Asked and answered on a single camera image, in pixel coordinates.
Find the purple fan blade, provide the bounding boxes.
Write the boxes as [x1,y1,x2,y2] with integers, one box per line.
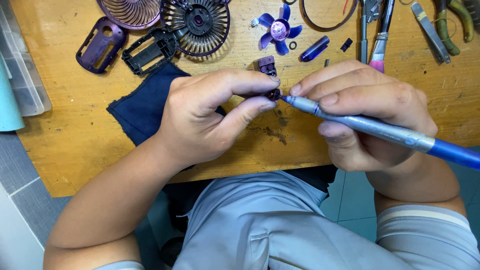
[249,3,303,56]

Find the dark blue cloth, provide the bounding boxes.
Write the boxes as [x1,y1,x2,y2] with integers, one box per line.
[106,60,227,147]

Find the teal roll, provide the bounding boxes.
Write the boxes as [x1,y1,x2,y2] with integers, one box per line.
[0,56,26,133]

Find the black purple fan rear grille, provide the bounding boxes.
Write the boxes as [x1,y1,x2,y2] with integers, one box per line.
[160,0,231,58]

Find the black ring band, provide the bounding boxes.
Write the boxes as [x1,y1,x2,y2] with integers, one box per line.
[301,0,359,32]

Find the pink tipped brush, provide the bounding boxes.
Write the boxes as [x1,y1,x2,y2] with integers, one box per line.
[368,0,396,74]

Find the green handled pliers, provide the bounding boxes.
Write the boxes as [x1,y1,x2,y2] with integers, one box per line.
[433,0,475,57]

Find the person's right hand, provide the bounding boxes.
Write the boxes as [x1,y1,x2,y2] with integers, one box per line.
[288,59,439,173]

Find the grey metal pliers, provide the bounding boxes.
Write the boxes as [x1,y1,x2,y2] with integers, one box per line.
[358,0,384,65]

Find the purple fan front grille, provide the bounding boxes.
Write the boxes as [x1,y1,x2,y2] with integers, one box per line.
[96,0,163,30]

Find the clear plastic storage box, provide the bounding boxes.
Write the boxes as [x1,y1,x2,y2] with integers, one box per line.
[0,3,53,118]

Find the black fan handle frame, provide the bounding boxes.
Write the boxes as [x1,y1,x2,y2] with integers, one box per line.
[121,26,179,77]

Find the purple fan handle cover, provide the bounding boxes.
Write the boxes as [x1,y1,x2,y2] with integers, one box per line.
[76,16,127,74]

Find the silver metal tweezers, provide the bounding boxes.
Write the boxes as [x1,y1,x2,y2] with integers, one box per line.
[411,2,452,65]

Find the person's left hand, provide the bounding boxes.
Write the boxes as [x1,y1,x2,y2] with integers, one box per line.
[155,68,281,170]

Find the person's grey shirt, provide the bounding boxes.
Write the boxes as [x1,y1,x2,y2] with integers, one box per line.
[92,170,480,270]

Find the purple button panel piece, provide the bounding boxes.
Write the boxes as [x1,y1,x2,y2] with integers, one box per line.
[257,55,278,77]

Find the blue translucent cylinder cap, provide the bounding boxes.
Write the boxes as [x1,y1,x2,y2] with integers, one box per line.
[299,35,331,63]

